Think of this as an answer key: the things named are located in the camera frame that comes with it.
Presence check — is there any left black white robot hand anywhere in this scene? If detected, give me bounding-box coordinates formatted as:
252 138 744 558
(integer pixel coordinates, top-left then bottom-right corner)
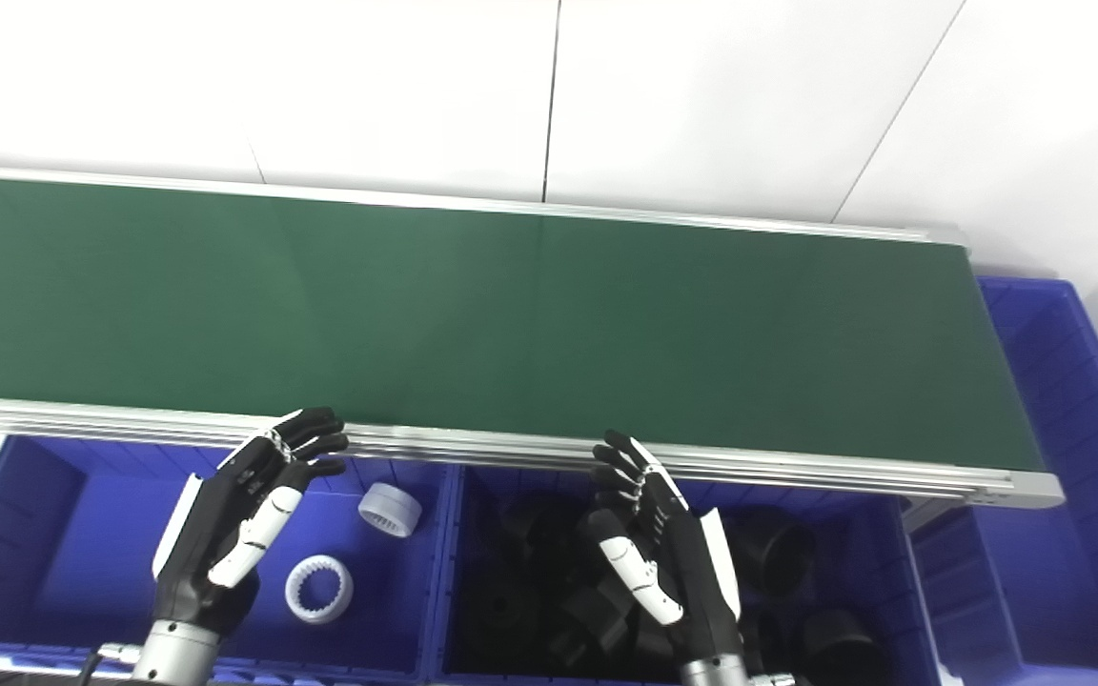
151 407 352 637

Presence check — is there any blue bin with white parts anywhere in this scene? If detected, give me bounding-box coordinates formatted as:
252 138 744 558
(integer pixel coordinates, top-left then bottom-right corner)
0 434 459 686

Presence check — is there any green conveyor belt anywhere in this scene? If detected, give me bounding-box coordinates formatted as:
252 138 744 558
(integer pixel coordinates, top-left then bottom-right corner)
0 164 1067 511
0 174 1046 473

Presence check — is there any blue bin with black parts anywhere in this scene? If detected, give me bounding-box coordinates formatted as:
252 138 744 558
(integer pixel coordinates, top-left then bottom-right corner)
430 464 941 686

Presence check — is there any large empty blue bin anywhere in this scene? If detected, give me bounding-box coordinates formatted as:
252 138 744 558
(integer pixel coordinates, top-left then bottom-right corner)
911 276 1098 686

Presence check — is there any white toothed ring part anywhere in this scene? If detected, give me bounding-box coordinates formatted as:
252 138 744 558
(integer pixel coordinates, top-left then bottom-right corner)
358 482 423 538
284 555 355 625

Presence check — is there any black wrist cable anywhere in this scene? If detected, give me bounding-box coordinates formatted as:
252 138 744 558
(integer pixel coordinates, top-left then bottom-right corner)
77 644 145 686

